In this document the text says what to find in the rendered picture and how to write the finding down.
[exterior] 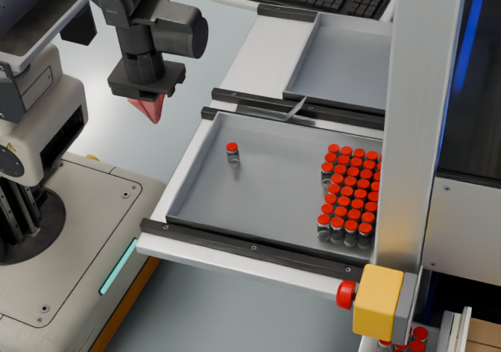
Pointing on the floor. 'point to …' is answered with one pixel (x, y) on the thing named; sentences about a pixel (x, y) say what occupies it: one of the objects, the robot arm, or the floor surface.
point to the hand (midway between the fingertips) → (156, 117)
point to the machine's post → (415, 112)
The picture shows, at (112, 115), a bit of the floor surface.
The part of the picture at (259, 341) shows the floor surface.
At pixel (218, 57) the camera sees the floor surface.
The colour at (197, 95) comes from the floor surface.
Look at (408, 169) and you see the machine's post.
